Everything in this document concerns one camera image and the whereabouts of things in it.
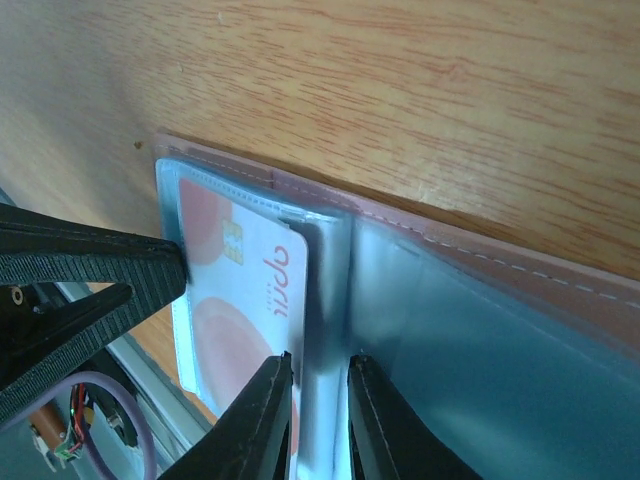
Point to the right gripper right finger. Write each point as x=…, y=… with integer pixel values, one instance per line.
x=387, y=439

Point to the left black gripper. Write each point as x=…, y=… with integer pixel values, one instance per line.
x=49, y=329

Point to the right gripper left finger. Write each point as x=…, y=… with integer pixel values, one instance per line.
x=252, y=439

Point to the red circles card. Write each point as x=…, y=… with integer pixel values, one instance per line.
x=246, y=294

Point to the right circuit board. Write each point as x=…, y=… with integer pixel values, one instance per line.
x=60, y=434

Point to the aluminium rail frame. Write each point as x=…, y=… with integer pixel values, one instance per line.
x=159, y=392

